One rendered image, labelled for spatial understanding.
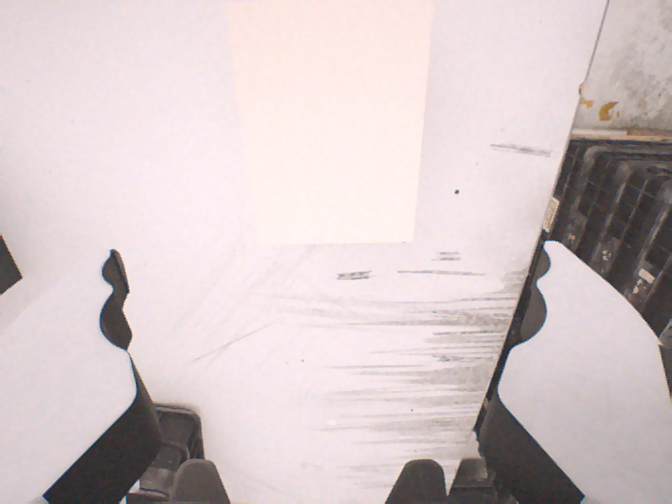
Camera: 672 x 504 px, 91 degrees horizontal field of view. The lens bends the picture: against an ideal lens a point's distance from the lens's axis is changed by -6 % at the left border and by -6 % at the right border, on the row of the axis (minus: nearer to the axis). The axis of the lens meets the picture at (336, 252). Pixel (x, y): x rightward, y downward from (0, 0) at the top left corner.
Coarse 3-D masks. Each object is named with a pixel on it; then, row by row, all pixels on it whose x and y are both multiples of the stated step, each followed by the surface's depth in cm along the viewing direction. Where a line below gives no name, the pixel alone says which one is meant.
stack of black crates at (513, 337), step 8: (528, 280) 104; (528, 288) 103; (520, 296) 107; (528, 296) 104; (520, 304) 108; (528, 304) 103; (520, 312) 108; (512, 320) 112; (520, 320) 107; (512, 328) 112; (520, 328) 108; (512, 336) 112; (520, 336) 108; (504, 344) 118; (512, 344) 112; (504, 352) 118; (504, 360) 118
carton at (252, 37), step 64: (320, 0) 19; (384, 0) 19; (256, 64) 21; (320, 64) 21; (384, 64) 21; (256, 128) 23; (320, 128) 23; (384, 128) 23; (256, 192) 25; (320, 192) 25; (384, 192) 25
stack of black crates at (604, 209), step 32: (576, 160) 81; (608, 160) 71; (640, 160) 69; (576, 192) 80; (608, 192) 70; (640, 192) 63; (544, 224) 94; (576, 224) 80; (608, 224) 70; (640, 224) 63; (576, 256) 81; (608, 256) 70; (640, 256) 62; (640, 288) 62
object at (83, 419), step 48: (96, 288) 8; (48, 336) 7; (96, 336) 7; (0, 384) 6; (48, 384) 6; (96, 384) 6; (0, 432) 5; (48, 432) 5; (96, 432) 5; (144, 432) 6; (0, 480) 5; (48, 480) 5; (96, 480) 5
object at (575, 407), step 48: (576, 288) 8; (528, 336) 8; (576, 336) 7; (624, 336) 7; (528, 384) 6; (576, 384) 6; (624, 384) 6; (480, 432) 7; (528, 432) 5; (576, 432) 5; (624, 432) 5; (528, 480) 5; (576, 480) 4; (624, 480) 4
